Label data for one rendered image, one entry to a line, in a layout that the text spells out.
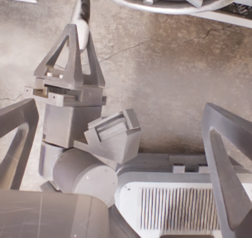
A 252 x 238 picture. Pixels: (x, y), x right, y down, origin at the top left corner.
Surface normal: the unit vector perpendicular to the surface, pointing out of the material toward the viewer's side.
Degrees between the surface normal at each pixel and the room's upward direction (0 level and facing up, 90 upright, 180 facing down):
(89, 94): 64
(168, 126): 0
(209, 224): 0
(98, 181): 41
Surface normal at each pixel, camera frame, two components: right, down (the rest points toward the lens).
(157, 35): -0.01, 0.13
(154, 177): 0.01, -0.61
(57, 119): -0.44, 0.04
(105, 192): 0.63, 0.21
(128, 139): 0.88, 0.21
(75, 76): 0.88, -0.15
